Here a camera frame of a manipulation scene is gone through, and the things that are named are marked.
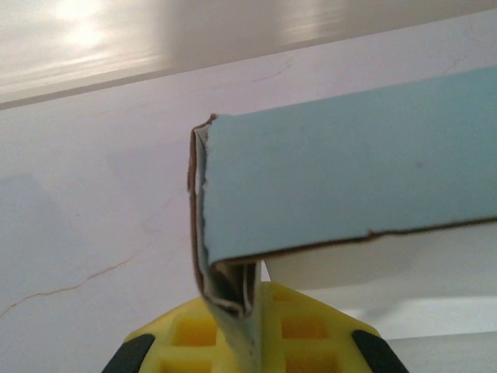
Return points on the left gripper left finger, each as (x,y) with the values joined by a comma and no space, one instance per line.
(167,342)

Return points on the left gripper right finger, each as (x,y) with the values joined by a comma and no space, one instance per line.
(310,334)

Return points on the white and teal paper box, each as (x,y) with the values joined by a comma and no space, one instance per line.
(330,175)

